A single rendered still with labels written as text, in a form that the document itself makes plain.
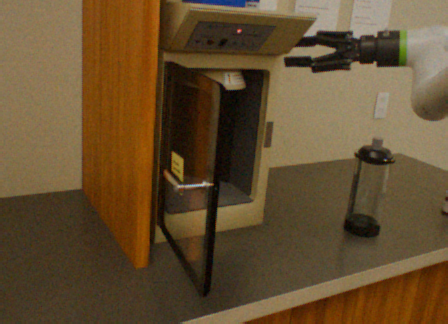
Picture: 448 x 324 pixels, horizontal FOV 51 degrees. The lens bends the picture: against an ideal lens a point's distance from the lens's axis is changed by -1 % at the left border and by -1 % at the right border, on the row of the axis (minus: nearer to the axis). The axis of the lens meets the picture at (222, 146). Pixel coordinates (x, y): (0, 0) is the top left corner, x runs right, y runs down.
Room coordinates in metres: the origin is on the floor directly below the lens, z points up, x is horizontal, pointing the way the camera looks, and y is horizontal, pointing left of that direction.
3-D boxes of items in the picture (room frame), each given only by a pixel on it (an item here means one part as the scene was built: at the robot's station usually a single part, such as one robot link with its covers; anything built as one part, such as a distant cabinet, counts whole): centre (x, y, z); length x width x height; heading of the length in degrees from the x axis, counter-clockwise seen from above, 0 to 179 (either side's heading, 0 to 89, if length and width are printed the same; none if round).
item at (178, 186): (0.80, 0.07, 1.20); 0.10 x 0.05 x 0.03; 24
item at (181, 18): (1.06, -0.02, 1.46); 0.32 x 0.12 x 0.10; 121
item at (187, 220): (0.88, 0.07, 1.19); 0.30 x 0.01 x 0.40; 24
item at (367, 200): (1.21, -0.41, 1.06); 0.11 x 0.11 x 0.21
